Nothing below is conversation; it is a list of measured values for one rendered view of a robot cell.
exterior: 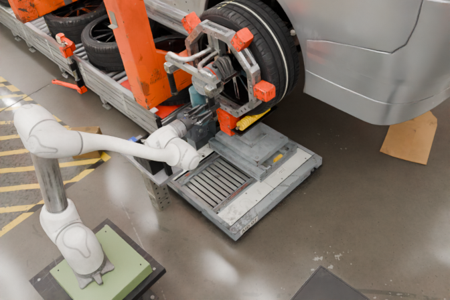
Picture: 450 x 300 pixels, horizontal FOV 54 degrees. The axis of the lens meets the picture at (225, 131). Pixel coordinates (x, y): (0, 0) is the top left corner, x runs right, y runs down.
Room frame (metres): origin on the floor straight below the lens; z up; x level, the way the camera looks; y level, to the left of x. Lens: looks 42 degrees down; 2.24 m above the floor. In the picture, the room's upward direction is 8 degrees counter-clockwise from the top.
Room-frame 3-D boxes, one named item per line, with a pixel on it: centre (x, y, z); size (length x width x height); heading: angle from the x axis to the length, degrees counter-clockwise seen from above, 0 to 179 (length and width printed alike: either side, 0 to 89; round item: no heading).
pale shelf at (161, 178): (1.86, 0.46, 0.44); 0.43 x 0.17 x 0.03; 38
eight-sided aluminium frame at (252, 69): (2.06, -0.03, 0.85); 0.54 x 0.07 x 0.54; 38
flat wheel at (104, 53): (3.45, 0.76, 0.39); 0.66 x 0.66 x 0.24
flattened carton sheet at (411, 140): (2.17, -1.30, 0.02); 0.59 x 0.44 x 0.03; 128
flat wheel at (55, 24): (4.03, 1.21, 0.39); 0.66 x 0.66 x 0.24
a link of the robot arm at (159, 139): (1.56, 0.31, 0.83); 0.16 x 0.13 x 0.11; 128
